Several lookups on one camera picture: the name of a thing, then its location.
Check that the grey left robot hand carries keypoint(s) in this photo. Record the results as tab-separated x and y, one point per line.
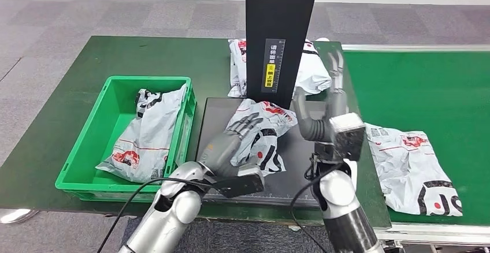
222	151

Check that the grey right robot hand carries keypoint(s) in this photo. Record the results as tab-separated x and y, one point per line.
316	128

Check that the white poly mailer parcel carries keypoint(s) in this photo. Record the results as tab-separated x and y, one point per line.
405	174
312	73
268	128
153	136

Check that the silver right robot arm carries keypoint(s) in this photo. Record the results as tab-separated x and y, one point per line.
344	213

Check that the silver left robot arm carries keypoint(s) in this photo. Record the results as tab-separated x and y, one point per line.
168	220

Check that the green conveyor belt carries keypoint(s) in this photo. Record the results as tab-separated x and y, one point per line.
421	90

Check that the black inbound scanner machine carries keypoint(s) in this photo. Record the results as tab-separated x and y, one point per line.
283	14

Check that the small white table tab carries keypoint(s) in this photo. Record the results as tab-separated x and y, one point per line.
295	227

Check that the green plastic crate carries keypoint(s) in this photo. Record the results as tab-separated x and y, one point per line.
80	159

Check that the shiny metal floor base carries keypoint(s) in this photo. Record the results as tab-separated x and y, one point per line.
17	216

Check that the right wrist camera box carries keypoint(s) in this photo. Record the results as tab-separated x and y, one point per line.
348	136

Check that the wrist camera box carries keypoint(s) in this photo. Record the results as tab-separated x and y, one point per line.
245	182
348	136

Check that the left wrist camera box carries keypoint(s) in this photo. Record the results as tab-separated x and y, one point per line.
245	182

